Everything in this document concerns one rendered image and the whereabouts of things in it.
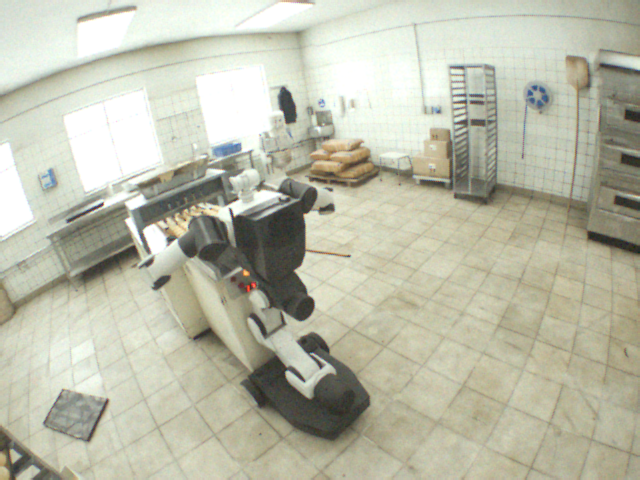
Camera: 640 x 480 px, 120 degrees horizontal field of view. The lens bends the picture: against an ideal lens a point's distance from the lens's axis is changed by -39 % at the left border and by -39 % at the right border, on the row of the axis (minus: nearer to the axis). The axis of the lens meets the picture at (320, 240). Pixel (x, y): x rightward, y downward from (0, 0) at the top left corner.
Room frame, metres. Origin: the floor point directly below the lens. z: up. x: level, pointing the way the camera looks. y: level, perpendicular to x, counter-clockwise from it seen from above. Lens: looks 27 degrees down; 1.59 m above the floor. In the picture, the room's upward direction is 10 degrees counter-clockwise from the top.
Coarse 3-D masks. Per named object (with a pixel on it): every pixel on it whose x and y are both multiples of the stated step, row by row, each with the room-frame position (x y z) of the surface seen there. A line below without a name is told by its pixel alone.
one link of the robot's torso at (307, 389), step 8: (320, 360) 1.08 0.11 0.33; (328, 368) 1.01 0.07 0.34; (288, 376) 1.01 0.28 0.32; (312, 376) 0.97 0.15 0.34; (320, 376) 0.97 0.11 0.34; (296, 384) 0.96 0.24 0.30; (304, 384) 0.93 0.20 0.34; (312, 384) 0.93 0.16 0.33; (304, 392) 0.92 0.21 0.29; (312, 392) 0.91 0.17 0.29
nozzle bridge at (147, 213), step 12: (204, 180) 1.98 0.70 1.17; (216, 180) 2.13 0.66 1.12; (168, 192) 1.85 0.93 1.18; (180, 192) 1.95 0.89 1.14; (204, 192) 2.05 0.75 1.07; (216, 192) 2.07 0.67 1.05; (228, 192) 2.08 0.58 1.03; (132, 204) 1.78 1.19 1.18; (144, 204) 1.71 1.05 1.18; (156, 204) 1.83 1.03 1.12; (180, 204) 1.93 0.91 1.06; (192, 204) 1.94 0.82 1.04; (228, 204) 2.17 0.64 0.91; (132, 216) 1.69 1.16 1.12; (144, 216) 1.76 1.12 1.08; (156, 216) 1.81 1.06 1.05; (168, 216) 1.82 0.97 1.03; (144, 228) 1.67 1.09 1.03; (144, 240) 1.74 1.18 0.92
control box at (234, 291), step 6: (234, 270) 1.30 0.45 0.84; (240, 270) 1.29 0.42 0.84; (222, 276) 1.26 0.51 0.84; (228, 276) 1.25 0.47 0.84; (234, 276) 1.26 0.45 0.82; (240, 276) 1.29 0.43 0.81; (246, 276) 1.30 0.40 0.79; (228, 282) 1.24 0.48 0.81; (234, 282) 1.26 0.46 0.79; (240, 282) 1.28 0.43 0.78; (246, 282) 1.30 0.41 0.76; (252, 282) 1.32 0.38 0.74; (228, 288) 1.24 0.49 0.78; (234, 288) 1.25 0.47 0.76; (240, 288) 1.27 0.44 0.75; (246, 288) 1.29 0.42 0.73; (252, 288) 1.31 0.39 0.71; (234, 294) 1.25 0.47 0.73; (240, 294) 1.26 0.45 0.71
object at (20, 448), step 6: (0, 426) 0.19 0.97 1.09; (0, 432) 0.17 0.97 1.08; (6, 432) 0.18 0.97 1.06; (0, 438) 0.15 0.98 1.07; (12, 438) 0.18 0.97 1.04; (18, 444) 0.18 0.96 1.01; (18, 450) 0.16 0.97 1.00; (24, 450) 0.18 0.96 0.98; (30, 450) 0.19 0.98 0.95; (36, 456) 0.19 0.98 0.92; (36, 462) 0.17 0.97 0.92; (42, 462) 0.18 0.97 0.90; (42, 468) 0.16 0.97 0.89; (48, 468) 0.18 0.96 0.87; (54, 474) 0.17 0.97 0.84; (60, 474) 0.19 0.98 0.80
